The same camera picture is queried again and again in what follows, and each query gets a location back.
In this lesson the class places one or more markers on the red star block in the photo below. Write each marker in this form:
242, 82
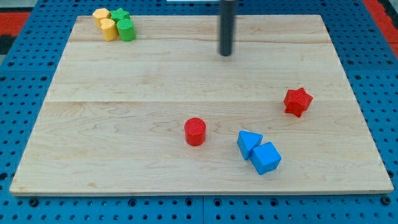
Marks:
297, 101

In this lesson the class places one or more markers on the green star block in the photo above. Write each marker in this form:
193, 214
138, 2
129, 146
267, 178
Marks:
119, 14

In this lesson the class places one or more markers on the red cylinder block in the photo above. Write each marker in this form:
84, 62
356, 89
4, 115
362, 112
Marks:
195, 131

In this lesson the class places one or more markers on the blue triangle block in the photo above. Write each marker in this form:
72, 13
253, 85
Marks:
247, 141

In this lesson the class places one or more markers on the blue cube block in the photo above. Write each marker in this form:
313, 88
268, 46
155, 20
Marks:
265, 158

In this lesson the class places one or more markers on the light wooden board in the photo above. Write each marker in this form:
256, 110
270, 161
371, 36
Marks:
112, 122

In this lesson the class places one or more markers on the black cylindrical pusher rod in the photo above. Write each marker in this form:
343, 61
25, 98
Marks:
226, 28

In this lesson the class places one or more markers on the green cylinder block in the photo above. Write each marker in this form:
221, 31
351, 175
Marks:
126, 30

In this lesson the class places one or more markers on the yellow heart block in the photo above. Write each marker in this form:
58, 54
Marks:
109, 29

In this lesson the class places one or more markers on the yellow pentagon block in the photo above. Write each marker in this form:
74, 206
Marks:
99, 14

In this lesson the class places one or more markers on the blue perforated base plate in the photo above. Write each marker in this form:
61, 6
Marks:
30, 63

